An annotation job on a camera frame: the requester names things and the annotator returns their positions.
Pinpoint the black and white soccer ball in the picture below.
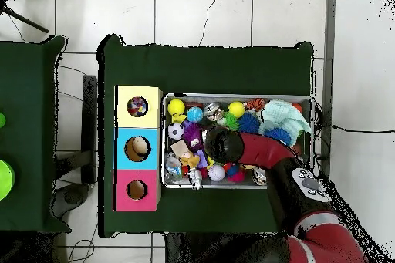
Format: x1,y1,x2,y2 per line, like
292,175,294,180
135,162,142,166
167,122,186,141

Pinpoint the clear mesh bin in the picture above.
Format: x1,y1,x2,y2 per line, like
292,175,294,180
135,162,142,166
161,93,314,191

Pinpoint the green spiky ball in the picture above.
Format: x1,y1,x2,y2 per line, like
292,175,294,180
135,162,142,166
221,112,241,132

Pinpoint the brown plush teddy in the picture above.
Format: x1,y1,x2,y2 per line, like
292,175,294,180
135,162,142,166
179,150,201,170

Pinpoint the silver toy robot figure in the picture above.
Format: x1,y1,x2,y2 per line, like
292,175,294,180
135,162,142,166
187,167,205,191

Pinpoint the black upright panel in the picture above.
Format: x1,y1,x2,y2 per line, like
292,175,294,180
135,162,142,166
79,74,99,185

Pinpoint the green cloth side table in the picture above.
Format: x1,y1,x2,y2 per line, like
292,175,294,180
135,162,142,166
0,35,68,234

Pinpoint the dark green table cloth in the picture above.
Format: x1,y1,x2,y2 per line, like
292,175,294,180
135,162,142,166
97,33,316,239

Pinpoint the black tripod leg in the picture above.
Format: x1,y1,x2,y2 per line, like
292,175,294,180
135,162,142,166
0,0,50,35

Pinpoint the mint green cloth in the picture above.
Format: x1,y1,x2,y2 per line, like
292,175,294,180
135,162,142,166
258,99,312,147

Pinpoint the yellow ball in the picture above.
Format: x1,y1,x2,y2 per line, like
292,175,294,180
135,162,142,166
167,99,186,118
228,101,246,119

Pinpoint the bright green cup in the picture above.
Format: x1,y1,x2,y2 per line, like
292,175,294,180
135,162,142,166
0,158,16,202

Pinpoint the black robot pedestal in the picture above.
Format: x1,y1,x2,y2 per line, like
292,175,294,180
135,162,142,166
163,231,211,263

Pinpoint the small globe ball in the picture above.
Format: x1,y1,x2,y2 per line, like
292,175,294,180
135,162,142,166
187,106,205,125

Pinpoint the blue spiky ball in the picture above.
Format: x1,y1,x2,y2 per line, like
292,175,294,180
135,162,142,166
264,128,292,147
238,113,262,136

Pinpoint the wooden box with three holes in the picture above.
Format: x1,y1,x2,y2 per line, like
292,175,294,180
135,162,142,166
114,85,164,213

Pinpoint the orange tiger plush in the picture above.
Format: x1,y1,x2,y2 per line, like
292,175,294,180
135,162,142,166
245,97,266,113

